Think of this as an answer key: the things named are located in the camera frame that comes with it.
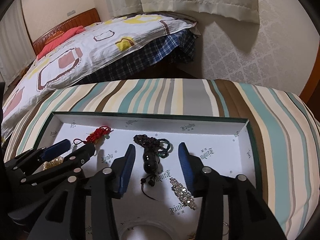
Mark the blue plaid cloth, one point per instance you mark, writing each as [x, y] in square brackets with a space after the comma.
[150, 52]

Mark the wall socket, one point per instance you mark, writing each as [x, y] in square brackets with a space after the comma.
[71, 12]

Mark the silver rhinestone bar brooch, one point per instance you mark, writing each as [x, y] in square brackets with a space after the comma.
[182, 192]

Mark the green cardboard box tray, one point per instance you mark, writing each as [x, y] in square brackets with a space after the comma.
[217, 140]

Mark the red knot pendant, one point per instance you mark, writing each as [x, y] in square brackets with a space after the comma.
[98, 133]

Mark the striped bedsheet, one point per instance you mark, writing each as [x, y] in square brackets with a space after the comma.
[275, 130]

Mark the pale pleated curtain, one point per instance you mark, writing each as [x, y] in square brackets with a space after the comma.
[12, 42]

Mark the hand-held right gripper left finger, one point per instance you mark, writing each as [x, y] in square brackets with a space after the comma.
[127, 170]

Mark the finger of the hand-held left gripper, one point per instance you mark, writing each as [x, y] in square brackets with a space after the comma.
[75, 161]
[56, 150]

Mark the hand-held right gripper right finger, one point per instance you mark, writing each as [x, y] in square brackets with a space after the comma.
[186, 167]

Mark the wooden door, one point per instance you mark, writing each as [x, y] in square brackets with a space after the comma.
[310, 90]

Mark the black gourd pendant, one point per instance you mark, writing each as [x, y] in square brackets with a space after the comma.
[149, 161]

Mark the wooden headboard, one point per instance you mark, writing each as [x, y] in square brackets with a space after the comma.
[75, 17]

